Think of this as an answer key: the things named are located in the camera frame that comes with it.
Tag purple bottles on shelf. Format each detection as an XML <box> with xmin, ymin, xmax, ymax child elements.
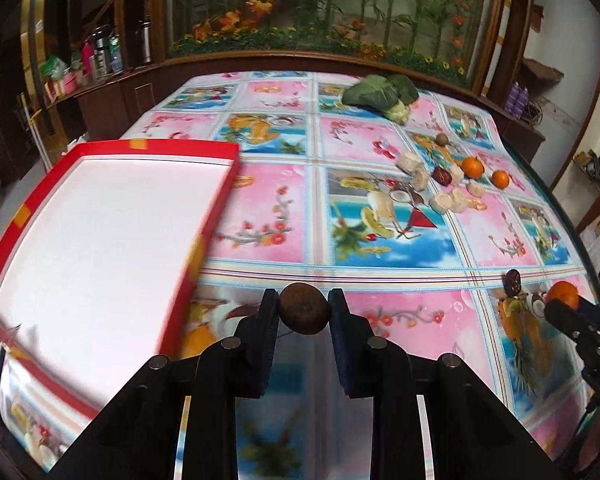
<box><xmin>504</xmin><ymin>82</ymin><xmax>529</xmax><ymax>119</ymax></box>

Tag small brown longan fruit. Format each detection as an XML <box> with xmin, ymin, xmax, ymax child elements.
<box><xmin>436</xmin><ymin>133</ymin><xmax>449</xmax><ymax>146</ymax></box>

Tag colourful fruit print tablecloth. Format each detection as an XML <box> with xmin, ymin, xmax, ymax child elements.
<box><xmin>0</xmin><ymin>70</ymin><xmax>596</xmax><ymax>476</ymax></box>

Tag bottles on left shelf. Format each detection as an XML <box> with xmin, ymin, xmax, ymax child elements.
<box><xmin>38</xmin><ymin>21</ymin><xmax>151</xmax><ymax>108</ymax></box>

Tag glass plant display cabinet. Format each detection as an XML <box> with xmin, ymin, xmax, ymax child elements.
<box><xmin>164</xmin><ymin>0</ymin><xmax>498</xmax><ymax>88</ymax></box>

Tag dark red jujube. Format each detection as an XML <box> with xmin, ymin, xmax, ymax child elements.
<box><xmin>431</xmin><ymin>166</ymin><xmax>453</xmax><ymax>186</ymax></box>

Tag beige cake piece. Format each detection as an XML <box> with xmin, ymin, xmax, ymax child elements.
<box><xmin>450</xmin><ymin>188</ymin><xmax>468</xmax><ymax>214</ymax></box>
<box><xmin>466</xmin><ymin>180</ymin><xmax>486</xmax><ymax>198</ymax></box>
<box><xmin>396</xmin><ymin>152</ymin><xmax>424</xmax><ymax>174</ymax></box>
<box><xmin>448</xmin><ymin>164</ymin><xmax>465</xmax><ymax>186</ymax></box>
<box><xmin>429</xmin><ymin>192</ymin><xmax>453</xmax><ymax>214</ymax></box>
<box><xmin>411</xmin><ymin>167</ymin><xmax>429</xmax><ymax>192</ymax></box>

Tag orange mandarin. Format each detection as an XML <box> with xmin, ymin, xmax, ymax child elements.
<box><xmin>460</xmin><ymin>157</ymin><xmax>484</xmax><ymax>180</ymax></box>
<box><xmin>491</xmin><ymin>170</ymin><xmax>510</xmax><ymax>190</ymax></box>
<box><xmin>545</xmin><ymin>281</ymin><xmax>580</xmax><ymax>311</ymax></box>

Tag green leafy bok choy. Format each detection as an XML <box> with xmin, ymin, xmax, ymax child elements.
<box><xmin>341</xmin><ymin>74</ymin><xmax>419</xmax><ymax>126</ymax></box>

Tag dark red date fruit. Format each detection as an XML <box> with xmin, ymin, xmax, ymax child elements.
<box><xmin>503</xmin><ymin>269</ymin><xmax>521</xmax><ymax>298</ymax></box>

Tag brown round longan fruit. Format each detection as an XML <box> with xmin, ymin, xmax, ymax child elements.
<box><xmin>279</xmin><ymin>283</ymin><xmax>330</xmax><ymax>336</ymax></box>

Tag red rimmed white tray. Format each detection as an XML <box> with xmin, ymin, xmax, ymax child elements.
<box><xmin>0</xmin><ymin>138</ymin><xmax>239</xmax><ymax>417</ymax></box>

